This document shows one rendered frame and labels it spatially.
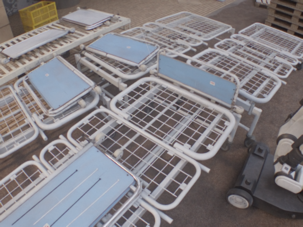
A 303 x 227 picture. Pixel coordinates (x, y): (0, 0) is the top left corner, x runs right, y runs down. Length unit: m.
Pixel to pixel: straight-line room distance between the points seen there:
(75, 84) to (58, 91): 0.15
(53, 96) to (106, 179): 0.90
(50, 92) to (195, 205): 1.46
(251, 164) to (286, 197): 0.37
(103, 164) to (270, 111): 2.01
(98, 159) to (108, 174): 0.12
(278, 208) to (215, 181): 0.55
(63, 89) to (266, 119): 2.07
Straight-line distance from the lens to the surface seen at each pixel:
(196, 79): 1.81
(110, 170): 1.28
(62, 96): 1.84
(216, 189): 1.90
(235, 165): 2.08
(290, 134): 1.51
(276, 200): 1.82
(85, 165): 1.31
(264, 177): 1.89
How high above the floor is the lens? 1.62
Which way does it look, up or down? 43 degrees down
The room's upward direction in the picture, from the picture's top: straight up
